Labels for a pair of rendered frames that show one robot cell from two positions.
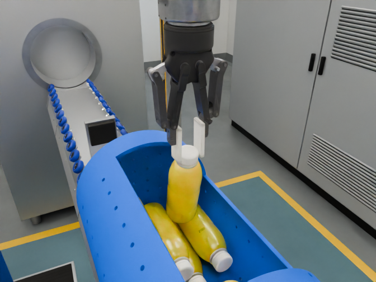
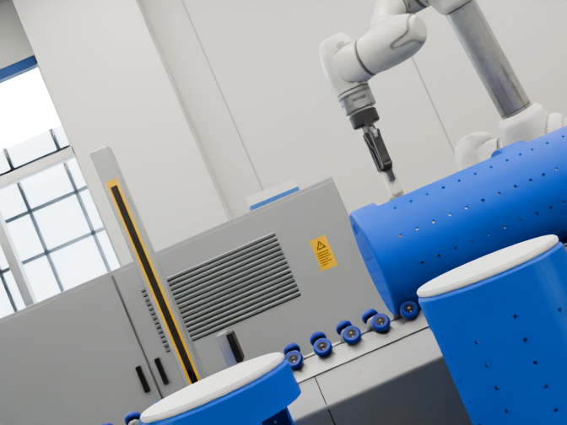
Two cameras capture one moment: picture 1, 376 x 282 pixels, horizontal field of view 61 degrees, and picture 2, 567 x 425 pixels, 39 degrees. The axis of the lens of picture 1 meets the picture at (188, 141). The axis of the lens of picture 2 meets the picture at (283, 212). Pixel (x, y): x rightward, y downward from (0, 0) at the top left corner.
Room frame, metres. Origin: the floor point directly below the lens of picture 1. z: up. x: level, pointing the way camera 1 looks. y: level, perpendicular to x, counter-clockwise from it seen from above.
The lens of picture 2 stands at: (-0.10, 2.01, 1.19)
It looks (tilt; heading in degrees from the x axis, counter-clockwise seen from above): 3 degrees up; 294
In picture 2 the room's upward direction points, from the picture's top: 23 degrees counter-clockwise
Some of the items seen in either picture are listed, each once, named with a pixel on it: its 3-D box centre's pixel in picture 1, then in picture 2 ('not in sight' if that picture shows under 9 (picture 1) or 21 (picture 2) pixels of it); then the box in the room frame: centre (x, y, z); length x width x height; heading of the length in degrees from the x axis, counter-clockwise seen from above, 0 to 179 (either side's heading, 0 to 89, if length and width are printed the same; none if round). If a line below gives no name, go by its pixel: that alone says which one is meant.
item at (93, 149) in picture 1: (103, 140); (236, 360); (0.96, 0.29, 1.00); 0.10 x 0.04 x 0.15; 116
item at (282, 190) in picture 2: not in sight; (272, 196); (1.46, -1.39, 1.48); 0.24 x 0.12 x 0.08; 32
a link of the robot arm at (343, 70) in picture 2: not in sight; (345, 61); (0.48, 0.00, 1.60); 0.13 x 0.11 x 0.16; 168
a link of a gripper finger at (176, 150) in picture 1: (176, 142); (392, 180); (0.48, 0.02, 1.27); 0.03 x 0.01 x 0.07; 27
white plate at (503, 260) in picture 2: not in sight; (486, 266); (0.24, 0.51, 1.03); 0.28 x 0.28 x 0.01
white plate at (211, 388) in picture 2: not in sight; (213, 386); (0.72, 0.79, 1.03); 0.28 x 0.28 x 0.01
